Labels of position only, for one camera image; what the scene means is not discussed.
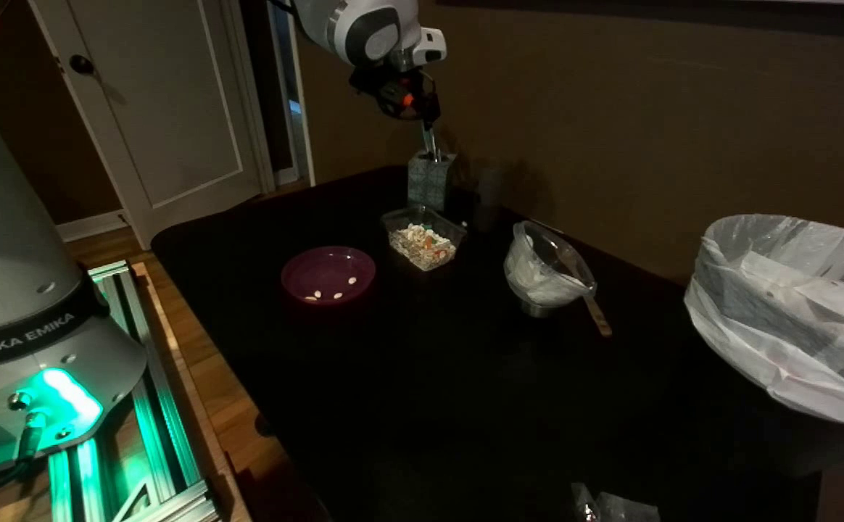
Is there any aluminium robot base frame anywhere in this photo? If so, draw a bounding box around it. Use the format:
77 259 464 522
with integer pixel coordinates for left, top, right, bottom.
0 253 251 522

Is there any white panel door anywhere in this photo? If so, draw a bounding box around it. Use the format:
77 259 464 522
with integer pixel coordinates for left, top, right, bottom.
25 0 280 253

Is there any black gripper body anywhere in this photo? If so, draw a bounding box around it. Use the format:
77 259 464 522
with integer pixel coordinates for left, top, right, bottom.
345 55 442 128

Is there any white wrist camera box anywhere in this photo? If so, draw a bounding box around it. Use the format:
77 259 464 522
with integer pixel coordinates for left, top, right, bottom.
409 24 448 70

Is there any clear plastic food container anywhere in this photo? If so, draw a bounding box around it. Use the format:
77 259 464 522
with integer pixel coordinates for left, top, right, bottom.
379 204 470 276

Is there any trash can with white liner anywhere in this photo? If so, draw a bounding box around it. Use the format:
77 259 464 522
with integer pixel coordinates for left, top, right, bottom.
680 208 844 478

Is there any black door knob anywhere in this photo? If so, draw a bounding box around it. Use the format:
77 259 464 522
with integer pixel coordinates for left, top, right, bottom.
67 49 99 79

